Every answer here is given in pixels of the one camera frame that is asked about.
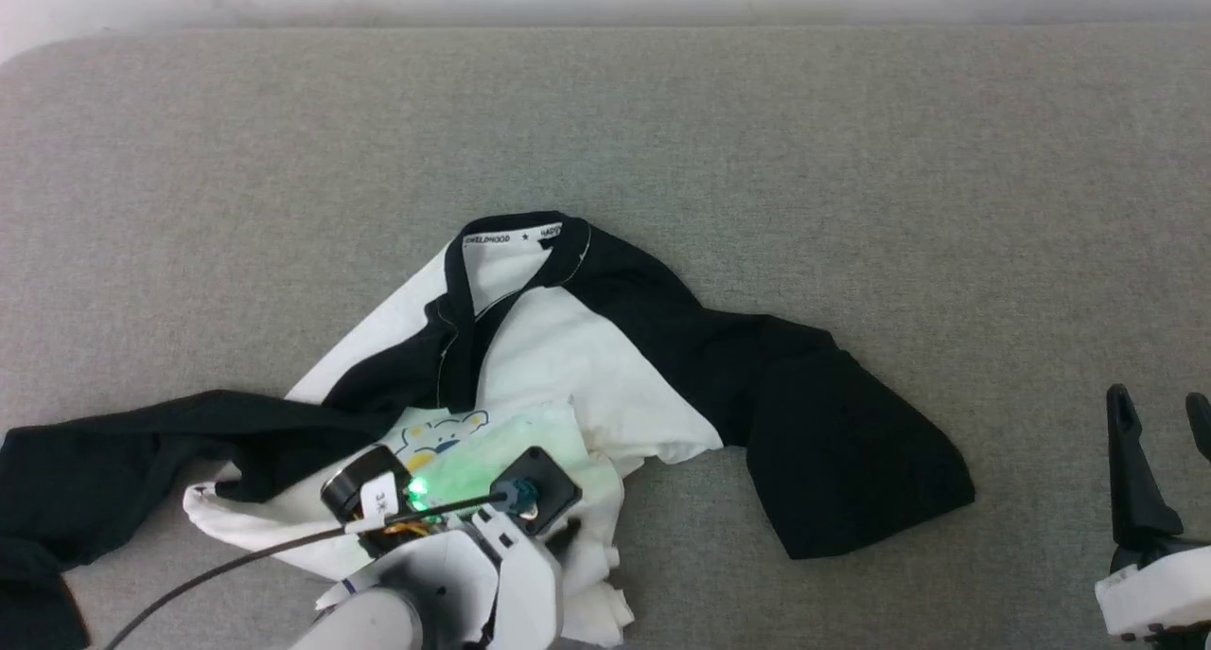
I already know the left arm cable teal plug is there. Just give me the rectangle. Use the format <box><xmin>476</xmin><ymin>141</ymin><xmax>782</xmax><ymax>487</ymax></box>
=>
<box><xmin>102</xmin><ymin>480</ymin><xmax>540</xmax><ymax>650</ymax></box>

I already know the grey fabric sofa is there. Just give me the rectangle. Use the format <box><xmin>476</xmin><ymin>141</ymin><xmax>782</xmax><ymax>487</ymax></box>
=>
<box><xmin>0</xmin><ymin>21</ymin><xmax>1211</xmax><ymax>650</ymax></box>

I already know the black and white long-sleeve shirt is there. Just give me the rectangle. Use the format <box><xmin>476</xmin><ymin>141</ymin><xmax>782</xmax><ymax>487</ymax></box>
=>
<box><xmin>0</xmin><ymin>212</ymin><xmax>977</xmax><ymax>650</ymax></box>

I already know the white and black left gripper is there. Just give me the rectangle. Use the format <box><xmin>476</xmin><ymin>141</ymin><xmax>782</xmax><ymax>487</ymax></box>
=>
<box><xmin>320</xmin><ymin>445</ymin><xmax>567</xmax><ymax>650</ymax></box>

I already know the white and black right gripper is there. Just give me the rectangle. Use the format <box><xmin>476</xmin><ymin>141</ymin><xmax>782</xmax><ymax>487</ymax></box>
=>
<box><xmin>1095</xmin><ymin>384</ymin><xmax>1211</xmax><ymax>643</ymax></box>

